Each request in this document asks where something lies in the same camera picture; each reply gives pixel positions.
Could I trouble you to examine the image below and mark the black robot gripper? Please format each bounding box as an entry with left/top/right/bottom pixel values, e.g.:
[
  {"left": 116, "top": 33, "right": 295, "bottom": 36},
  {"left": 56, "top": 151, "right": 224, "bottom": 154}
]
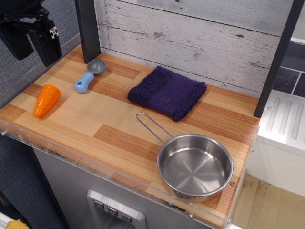
[{"left": 0, "top": 0, "right": 62, "bottom": 67}]

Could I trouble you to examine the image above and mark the blue handled grey spoon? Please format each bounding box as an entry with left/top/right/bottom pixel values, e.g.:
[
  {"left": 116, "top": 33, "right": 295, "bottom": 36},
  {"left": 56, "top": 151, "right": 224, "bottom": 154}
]
[{"left": 74, "top": 60, "right": 106, "bottom": 94}]

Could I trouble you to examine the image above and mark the orange plastic carrot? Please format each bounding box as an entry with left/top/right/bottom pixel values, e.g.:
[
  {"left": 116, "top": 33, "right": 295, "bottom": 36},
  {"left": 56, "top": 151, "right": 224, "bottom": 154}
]
[{"left": 33, "top": 84, "right": 61, "bottom": 118}]

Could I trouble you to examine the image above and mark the purple folded towel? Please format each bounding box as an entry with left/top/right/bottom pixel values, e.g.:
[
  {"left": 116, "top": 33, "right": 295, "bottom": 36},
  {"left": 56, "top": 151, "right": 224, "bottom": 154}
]
[{"left": 127, "top": 66, "right": 207, "bottom": 122}]

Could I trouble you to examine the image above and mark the yellow object at corner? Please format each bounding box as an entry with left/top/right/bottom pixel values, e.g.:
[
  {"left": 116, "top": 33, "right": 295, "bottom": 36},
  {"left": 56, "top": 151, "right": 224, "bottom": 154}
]
[{"left": 5, "top": 220, "right": 29, "bottom": 229}]

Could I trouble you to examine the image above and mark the grey dispenser button panel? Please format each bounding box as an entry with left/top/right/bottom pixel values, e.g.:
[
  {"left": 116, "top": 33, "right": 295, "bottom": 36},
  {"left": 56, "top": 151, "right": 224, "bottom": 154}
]
[{"left": 87, "top": 189, "right": 146, "bottom": 229}]

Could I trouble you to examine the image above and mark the stainless steel pan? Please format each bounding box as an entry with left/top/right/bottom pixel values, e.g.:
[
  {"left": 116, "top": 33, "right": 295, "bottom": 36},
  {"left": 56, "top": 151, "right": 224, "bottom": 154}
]
[{"left": 135, "top": 112, "right": 234, "bottom": 204}]

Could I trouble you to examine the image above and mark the clear acrylic edge guard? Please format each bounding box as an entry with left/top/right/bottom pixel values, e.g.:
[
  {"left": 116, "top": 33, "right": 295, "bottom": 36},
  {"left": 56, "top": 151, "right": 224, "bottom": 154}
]
[{"left": 0, "top": 121, "right": 232, "bottom": 229}]

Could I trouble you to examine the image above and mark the white toy sink unit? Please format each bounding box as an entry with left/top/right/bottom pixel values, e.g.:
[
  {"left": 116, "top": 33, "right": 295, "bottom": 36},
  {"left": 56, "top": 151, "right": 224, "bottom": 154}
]
[{"left": 246, "top": 90, "right": 305, "bottom": 196}]

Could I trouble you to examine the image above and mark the dark left support post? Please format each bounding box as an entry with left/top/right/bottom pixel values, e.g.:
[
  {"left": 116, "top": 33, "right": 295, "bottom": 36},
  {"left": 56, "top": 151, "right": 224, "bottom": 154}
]
[{"left": 75, "top": 0, "right": 101, "bottom": 63}]

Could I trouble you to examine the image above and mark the dark support post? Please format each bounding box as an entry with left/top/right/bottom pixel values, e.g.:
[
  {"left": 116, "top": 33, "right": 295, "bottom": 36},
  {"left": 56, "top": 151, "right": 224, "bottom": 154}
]
[
  {"left": 254, "top": 0, "right": 305, "bottom": 118},
  {"left": 75, "top": 0, "right": 101, "bottom": 63}
]

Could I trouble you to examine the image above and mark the dark right support post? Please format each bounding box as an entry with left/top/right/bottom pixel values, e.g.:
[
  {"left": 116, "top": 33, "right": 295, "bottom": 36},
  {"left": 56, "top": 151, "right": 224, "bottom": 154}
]
[{"left": 254, "top": 0, "right": 305, "bottom": 118}]

